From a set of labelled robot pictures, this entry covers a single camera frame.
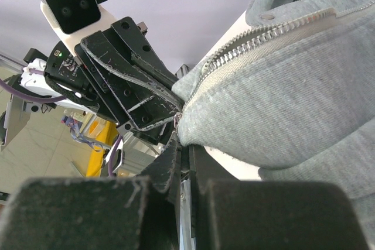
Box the grey zip hoodie jacket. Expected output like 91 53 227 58
172 0 374 245

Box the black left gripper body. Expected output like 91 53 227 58
74 26 170 145

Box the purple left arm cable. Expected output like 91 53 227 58
0 0 124 179

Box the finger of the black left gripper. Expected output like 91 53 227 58
111 17 177 89
80 32 183 131

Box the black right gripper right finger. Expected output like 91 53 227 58
188 145 369 249

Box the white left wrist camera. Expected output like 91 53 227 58
40 0 116 56

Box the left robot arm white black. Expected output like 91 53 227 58
1 17 183 147

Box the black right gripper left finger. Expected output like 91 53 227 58
1 134 181 249

